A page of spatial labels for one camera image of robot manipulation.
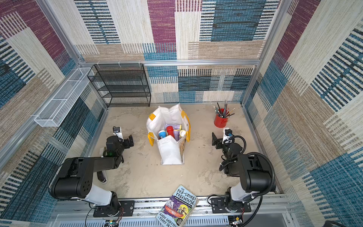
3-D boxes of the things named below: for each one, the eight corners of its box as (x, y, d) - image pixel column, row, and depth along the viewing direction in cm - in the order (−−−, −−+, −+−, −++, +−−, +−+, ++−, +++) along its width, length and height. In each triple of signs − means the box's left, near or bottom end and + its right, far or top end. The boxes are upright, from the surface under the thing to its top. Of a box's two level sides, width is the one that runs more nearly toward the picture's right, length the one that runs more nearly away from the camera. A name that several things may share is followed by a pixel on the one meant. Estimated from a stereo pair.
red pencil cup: (215, 128, 108) (218, 117, 99) (213, 118, 113) (216, 108, 104) (226, 128, 108) (230, 117, 98) (224, 118, 113) (228, 108, 104)
